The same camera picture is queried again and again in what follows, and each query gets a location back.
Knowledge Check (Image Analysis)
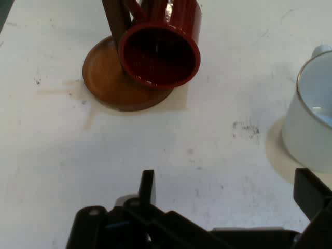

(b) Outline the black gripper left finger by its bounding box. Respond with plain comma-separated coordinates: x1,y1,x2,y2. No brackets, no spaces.
66,170,226,249

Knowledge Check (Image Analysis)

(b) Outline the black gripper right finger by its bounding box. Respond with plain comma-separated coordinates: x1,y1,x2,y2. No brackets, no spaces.
290,168,332,249

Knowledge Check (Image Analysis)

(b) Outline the red enamel mug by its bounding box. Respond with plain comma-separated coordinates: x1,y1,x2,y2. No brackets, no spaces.
118,0,202,90

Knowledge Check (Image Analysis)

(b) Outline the white enamel mug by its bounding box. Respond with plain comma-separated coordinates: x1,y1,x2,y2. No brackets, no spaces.
281,44,332,174

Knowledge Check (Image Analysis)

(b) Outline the wooden mug tree stand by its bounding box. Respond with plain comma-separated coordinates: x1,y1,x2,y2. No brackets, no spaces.
82,0,174,112

